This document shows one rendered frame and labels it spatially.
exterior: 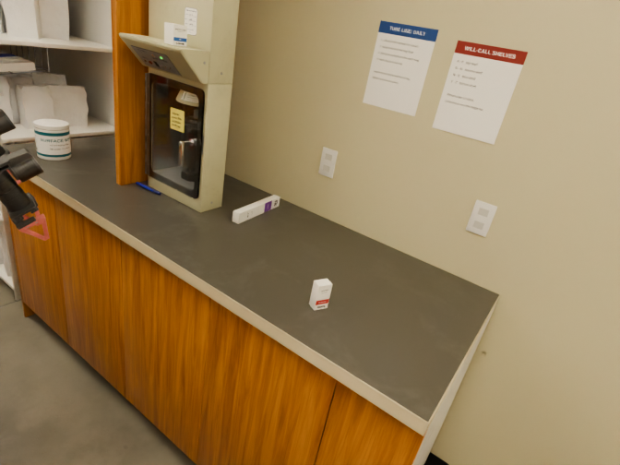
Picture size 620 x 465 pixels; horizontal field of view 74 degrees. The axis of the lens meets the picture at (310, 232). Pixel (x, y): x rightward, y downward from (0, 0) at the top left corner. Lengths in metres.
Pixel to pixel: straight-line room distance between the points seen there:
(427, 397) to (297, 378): 0.34
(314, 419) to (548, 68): 1.18
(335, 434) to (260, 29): 1.53
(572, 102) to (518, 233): 0.42
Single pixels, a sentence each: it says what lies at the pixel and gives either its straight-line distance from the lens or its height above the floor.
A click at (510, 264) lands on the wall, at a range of 1.55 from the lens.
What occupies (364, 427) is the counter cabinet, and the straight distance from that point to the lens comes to 1.12.
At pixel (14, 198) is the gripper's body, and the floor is 1.11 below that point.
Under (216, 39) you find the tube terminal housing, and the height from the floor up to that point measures 1.55.
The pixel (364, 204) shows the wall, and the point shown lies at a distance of 1.66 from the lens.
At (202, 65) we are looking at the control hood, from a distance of 1.47.
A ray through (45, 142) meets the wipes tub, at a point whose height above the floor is 1.02.
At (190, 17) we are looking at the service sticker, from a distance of 1.55.
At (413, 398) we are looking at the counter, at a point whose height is 0.94.
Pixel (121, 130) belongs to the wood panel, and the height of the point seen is 1.16.
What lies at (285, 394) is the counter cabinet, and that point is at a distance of 1.23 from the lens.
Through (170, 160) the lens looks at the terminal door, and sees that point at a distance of 1.68.
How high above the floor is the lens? 1.62
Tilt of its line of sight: 25 degrees down
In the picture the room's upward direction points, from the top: 11 degrees clockwise
